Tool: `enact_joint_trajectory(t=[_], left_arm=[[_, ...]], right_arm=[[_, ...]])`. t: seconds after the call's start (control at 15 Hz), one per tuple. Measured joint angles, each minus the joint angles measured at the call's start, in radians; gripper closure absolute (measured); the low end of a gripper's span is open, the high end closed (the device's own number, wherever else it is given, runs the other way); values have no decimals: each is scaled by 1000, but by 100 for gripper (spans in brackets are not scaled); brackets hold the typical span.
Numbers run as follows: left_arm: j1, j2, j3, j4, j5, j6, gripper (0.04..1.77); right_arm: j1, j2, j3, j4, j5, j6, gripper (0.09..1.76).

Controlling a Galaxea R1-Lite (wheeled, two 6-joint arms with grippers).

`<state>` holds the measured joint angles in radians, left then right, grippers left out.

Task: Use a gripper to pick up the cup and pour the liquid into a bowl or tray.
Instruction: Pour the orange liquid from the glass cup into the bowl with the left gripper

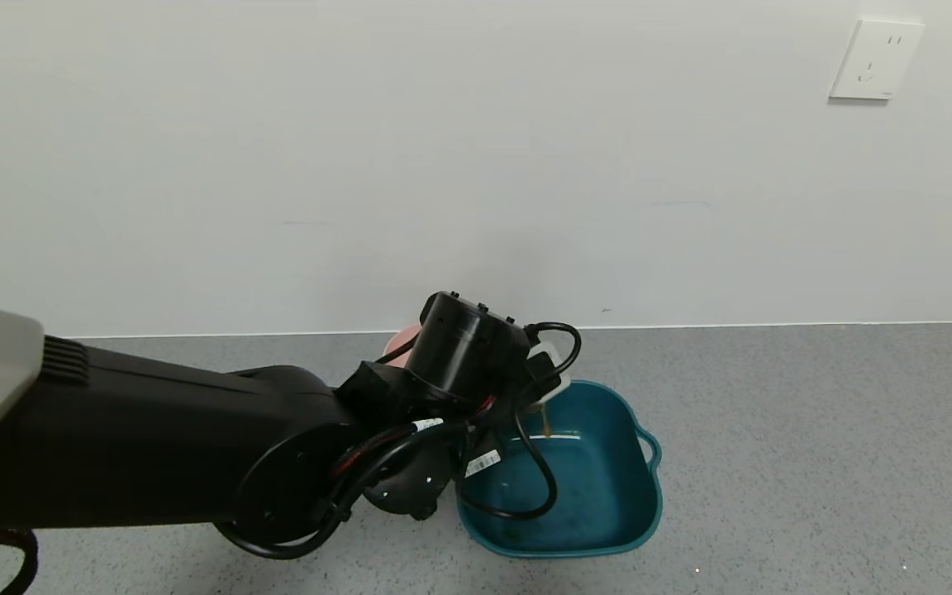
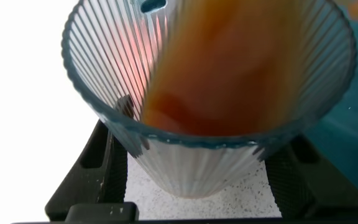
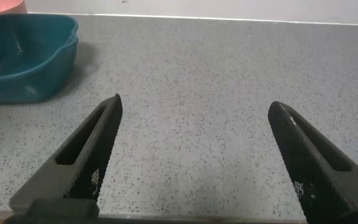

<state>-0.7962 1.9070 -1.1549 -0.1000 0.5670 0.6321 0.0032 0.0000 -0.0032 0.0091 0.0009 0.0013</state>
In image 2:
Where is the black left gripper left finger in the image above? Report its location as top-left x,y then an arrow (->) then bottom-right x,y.
44,119 -> 129,222

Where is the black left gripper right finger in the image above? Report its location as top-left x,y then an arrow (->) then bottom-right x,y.
264,134 -> 358,218

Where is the ribbed translucent blue cup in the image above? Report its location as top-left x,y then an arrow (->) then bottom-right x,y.
60,0 -> 358,200

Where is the brown liquid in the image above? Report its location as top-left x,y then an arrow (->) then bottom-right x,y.
141,0 -> 358,137

